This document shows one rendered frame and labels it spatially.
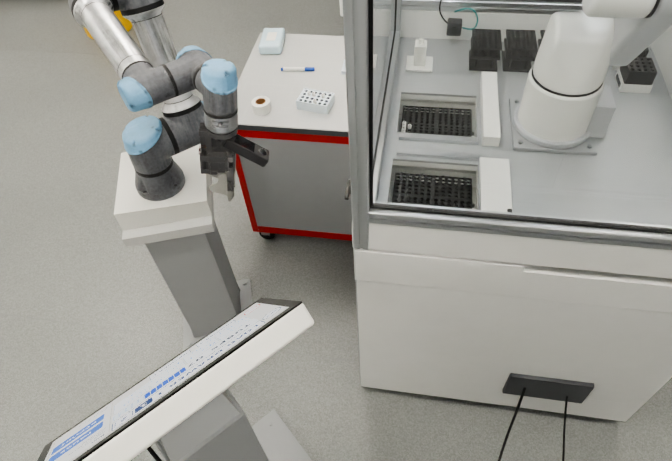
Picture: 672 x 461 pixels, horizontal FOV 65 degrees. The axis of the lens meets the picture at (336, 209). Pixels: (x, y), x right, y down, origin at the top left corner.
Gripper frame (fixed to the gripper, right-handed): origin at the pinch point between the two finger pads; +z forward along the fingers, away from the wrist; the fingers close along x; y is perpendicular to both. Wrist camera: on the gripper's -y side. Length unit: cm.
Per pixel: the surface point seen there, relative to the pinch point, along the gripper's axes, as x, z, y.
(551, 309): 26, 17, -84
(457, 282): 20, 12, -58
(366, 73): 21, -46, -25
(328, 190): -60, 50, -35
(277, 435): 17, 102, -15
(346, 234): -62, 77, -46
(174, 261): -22, 51, 22
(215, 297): -25, 75, 9
